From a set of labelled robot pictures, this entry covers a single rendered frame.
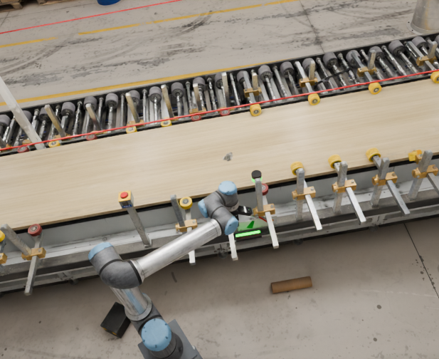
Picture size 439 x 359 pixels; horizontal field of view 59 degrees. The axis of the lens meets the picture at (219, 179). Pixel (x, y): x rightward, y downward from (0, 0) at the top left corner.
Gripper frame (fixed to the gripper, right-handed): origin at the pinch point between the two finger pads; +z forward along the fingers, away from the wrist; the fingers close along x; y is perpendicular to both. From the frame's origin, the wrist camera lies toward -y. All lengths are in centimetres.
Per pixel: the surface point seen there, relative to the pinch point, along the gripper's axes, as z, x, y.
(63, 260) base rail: 27, -19, 117
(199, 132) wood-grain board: 8, -95, 13
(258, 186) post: -13.6, -14.7, -16.2
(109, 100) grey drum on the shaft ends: 13, -166, 86
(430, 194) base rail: 28, -13, -128
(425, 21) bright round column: 82, -301, -286
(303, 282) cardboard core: 90, 0, -42
